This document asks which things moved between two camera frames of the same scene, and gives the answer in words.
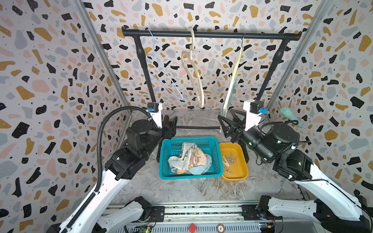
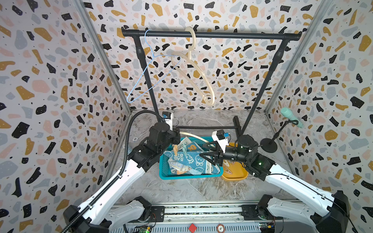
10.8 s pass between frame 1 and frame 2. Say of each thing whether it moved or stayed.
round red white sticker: stayed
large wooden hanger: moved
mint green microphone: stayed
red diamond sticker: stayed
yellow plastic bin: stayed
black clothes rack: stayed
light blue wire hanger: moved
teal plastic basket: stayed
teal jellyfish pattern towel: moved
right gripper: moved
